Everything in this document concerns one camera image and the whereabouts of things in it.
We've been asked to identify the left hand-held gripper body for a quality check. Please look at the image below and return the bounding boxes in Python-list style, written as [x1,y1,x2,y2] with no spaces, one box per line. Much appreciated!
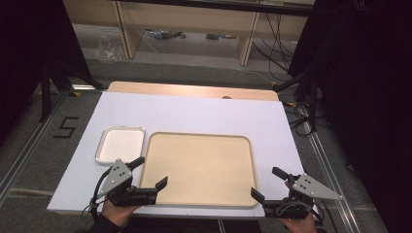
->
[96,157,160,208]

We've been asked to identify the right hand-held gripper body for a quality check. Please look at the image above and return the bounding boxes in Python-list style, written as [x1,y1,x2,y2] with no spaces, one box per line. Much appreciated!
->
[263,173,344,220]

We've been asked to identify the person's left hand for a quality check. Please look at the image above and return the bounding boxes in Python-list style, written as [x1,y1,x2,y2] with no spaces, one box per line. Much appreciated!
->
[101,197,141,228]

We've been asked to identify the person's right hand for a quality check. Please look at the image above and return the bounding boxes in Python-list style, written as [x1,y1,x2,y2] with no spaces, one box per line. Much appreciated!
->
[279,213,319,233]

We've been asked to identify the small white metal-rimmed tray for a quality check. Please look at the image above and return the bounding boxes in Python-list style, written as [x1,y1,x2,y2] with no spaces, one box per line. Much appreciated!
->
[94,125,147,165]

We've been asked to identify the large beige tray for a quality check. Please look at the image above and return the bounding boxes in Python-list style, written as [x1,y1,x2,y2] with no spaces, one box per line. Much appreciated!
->
[138,131,259,209]

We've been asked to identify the white board table cover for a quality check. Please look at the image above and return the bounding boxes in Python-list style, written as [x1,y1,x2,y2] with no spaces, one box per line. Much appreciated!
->
[47,90,306,218]

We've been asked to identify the black metal stand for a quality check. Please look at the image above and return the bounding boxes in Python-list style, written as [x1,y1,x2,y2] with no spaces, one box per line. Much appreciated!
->
[271,64,321,134]
[38,57,105,124]

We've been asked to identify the light wooden table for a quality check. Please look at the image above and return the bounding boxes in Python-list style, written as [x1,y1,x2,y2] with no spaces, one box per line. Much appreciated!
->
[106,81,280,102]

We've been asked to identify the black curtain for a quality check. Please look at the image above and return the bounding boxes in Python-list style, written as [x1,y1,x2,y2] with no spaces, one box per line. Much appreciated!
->
[0,0,94,148]
[287,0,412,233]

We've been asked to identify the clear plastic bag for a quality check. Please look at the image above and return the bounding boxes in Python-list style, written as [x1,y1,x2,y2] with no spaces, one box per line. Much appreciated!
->
[94,27,126,63]

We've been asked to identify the bluish bundle under shelf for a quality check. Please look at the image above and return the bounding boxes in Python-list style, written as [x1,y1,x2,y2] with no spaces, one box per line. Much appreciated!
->
[143,28,188,41]

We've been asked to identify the small brown object under shelf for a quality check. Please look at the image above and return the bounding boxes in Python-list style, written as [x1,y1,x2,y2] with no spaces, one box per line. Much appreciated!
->
[205,33,238,41]

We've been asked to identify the light wooden shelf unit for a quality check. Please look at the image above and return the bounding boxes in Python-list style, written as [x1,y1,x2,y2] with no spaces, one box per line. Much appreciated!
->
[62,0,317,68]

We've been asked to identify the grey right gripper cable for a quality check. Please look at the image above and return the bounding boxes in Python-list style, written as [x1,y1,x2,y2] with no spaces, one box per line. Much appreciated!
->
[277,199,313,216]

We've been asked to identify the aluminium floor rail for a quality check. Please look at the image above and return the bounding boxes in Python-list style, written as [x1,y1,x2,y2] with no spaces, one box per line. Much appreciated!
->
[296,102,361,233]
[0,89,72,202]

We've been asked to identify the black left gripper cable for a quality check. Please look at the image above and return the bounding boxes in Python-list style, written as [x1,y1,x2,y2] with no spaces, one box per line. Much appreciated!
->
[81,168,113,224]

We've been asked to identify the black floor cables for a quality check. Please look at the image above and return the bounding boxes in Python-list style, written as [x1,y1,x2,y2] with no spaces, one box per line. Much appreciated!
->
[284,101,318,138]

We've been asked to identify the black hanging cables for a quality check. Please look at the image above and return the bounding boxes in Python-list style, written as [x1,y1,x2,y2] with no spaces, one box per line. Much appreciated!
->
[252,12,294,74]

